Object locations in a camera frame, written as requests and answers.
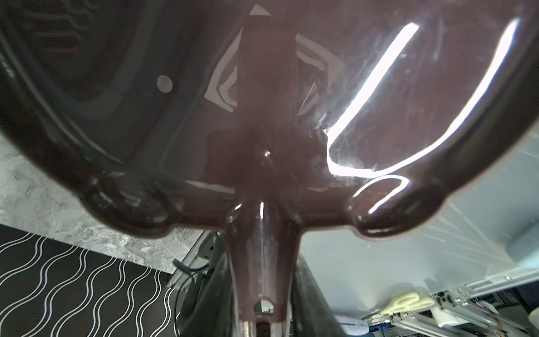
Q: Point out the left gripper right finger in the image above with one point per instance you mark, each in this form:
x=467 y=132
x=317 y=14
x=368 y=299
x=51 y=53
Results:
x=311 y=314

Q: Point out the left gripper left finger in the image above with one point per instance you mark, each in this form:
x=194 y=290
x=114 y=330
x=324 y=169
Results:
x=213 y=314

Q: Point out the brown plastic dustpan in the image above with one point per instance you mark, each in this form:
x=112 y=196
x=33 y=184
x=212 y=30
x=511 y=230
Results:
x=264 y=120

